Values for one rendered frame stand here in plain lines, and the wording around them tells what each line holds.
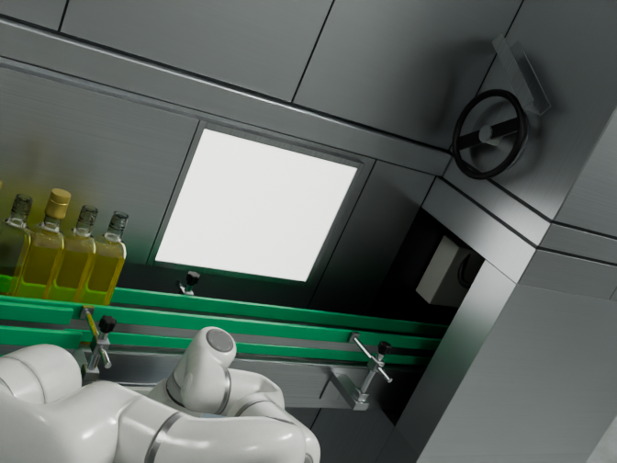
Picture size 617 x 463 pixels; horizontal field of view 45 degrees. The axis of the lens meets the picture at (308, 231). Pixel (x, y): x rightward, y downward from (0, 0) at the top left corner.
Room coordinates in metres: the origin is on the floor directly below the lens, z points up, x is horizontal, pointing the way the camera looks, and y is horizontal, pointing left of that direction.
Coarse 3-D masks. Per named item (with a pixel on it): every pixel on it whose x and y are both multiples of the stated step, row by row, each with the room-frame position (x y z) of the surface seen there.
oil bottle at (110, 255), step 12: (96, 240) 1.26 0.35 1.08; (108, 240) 1.26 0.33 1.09; (120, 240) 1.28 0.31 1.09; (96, 252) 1.24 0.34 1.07; (108, 252) 1.25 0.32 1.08; (120, 252) 1.26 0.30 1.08; (96, 264) 1.24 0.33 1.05; (108, 264) 1.25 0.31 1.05; (120, 264) 1.26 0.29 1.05; (96, 276) 1.24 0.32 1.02; (108, 276) 1.26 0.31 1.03; (84, 288) 1.24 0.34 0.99; (96, 288) 1.25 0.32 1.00; (108, 288) 1.26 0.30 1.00; (84, 300) 1.24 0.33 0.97; (96, 300) 1.25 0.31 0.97; (108, 300) 1.27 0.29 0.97
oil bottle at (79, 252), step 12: (72, 228) 1.25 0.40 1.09; (72, 240) 1.21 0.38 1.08; (84, 240) 1.23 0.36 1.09; (72, 252) 1.21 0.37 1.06; (84, 252) 1.22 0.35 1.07; (60, 264) 1.21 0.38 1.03; (72, 264) 1.21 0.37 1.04; (84, 264) 1.23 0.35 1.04; (60, 276) 1.21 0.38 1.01; (72, 276) 1.22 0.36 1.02; (84, 276) 1.23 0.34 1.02; (60, 288) 1.21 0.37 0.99; (72, 288) 1.22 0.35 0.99; (60, 300) 1.21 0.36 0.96; (72, 300) 1.23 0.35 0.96
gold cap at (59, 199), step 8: (56, 192) 1.20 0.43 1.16; (64, 192) 1.21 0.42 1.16; (48, 200) 1.20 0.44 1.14; (56, 200) 1.19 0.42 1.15; (64, 200) 1.20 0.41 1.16; (48, 208) 1.19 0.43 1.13; (56, 208) 1.19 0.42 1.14; (64, 208) 1.20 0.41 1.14; (56, 216) 1.19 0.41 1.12; (64, 216) 1.21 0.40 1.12
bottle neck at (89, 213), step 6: (84, 210) 1.23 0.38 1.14; (90, 210) 1.23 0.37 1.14; (96, 210) 1.24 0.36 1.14; (84, 216) 1.23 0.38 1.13; (90, 216) 1.23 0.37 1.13; (78, 222) 1.23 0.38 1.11; (84, 222) 1.23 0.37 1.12; (90, 222) 1.23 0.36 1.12; (78, 228) 1.23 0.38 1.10; (84, 228) 1.23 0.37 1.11; (90, 228) 1.24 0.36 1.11; (84, 234) 1.23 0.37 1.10
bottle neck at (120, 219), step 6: (114, 216) 1.26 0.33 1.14; (120, 216) 1.28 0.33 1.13; (126, 216) 1.28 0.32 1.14; (114, 222) 1.26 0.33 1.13; (120, 222) 1.26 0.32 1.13; (126, 222) 1.27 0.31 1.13; (108, 228) 1.27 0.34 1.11; (114, 228) 1.26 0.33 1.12; (120, 228) 1.26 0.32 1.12; (108, 234) 1.26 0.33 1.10; (114, 234) 1.26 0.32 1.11; (120, 234) 1.27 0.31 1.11; (114, 240) 1.26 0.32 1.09
